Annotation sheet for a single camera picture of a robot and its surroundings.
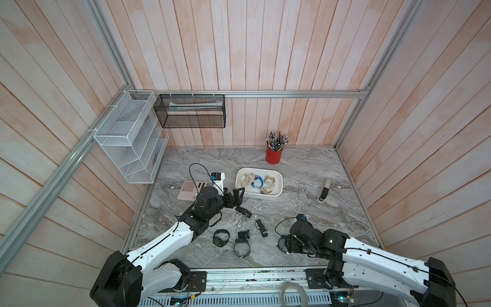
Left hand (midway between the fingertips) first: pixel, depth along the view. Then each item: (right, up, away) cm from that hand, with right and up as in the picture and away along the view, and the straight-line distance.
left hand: (236, 191), depth 80 cm
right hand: (+23, -22, 0) cm, 32 cm away
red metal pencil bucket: (+21, +16, +33) cm, 42 cm away
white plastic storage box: (+12, +1, +23) cm, 26 cm away
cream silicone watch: (+5, +3, +23) cm, 24 cm away
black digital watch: (-8, -21, -1) cm, 22 cm away
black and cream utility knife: (+44, -2, +14) cm, 47 cm away
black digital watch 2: (+2, -25, +1) cm, 25 cm away
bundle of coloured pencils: (+21, +25, +22) cm, 40 cm away
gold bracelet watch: (+18, +3, +21) cm, 28 cm away
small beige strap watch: (+5, +4, +23) cm, 24 cm away
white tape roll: (+22, -34, -10) cm, 42 cm away
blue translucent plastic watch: (+12, +4, +23) cm, 26 cm away
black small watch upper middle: (+3, -19, +1) cm, 19 cm away
